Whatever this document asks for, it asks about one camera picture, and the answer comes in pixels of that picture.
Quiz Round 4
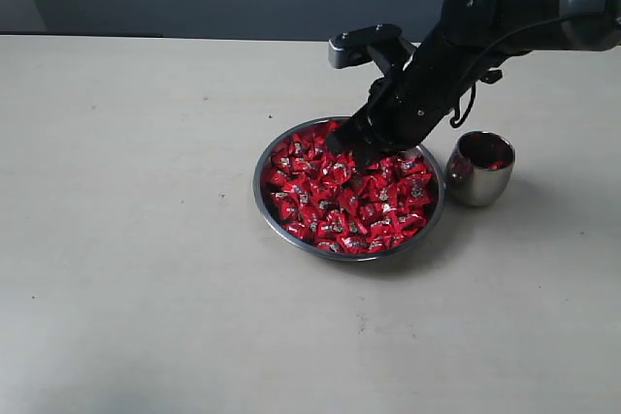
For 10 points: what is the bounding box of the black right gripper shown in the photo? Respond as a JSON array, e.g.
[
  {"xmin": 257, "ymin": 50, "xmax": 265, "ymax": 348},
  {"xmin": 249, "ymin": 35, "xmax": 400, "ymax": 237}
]
[{"xmin": 325, "ymin": 27, "xmax": 483, "ymax": 173}]

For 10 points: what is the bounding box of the red candy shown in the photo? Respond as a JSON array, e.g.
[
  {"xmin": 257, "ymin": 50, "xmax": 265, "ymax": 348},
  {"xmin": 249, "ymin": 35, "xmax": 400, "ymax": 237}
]
[
  {"xmin": 482, "ymin": 156, "xmax": 514, "ymax": 171},
  {"xmin": 281, "ymin": 174, "xmax": 311, "ymax": 205},
  {"xmin": 397, "ymin": 173, "xmax": 433, "ymax": 207},
  {"xmin": 337, "ymin": 235, "xmax": 369, "ymax": 254}
]

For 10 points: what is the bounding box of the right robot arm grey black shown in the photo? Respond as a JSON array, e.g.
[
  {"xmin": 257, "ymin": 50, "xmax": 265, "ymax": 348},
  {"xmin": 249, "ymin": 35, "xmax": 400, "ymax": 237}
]
[{"xmin": 326, "ymin": 0, "xmax": 620, "ymax": 169}]

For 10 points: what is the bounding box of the round steel bowl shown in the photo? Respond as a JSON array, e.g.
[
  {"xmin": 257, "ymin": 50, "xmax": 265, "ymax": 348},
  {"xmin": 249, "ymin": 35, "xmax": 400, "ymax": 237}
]
[{"xmin": 252, "ymin": 116, "xmax": 445, "ymax": 263}]

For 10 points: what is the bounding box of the stainless steel cup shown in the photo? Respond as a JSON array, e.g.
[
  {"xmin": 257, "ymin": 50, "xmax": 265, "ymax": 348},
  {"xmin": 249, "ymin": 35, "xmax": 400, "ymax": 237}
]
[{"xmin": 445, "ymin": 131, "xmax": 515, "ymax": 207}]

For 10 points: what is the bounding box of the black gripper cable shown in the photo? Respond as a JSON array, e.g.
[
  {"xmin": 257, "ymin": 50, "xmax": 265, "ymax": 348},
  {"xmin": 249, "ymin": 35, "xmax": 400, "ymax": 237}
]
[{"xmin": 448, "ymin": 11, "xmax": 583, "ymax": 129}]

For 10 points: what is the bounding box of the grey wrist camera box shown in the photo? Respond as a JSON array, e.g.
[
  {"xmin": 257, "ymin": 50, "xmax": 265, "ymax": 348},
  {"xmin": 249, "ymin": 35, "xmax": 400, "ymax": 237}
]
[{"xmin": 328, "ymin": 23, "xmax": 417, "ymax": 73}]

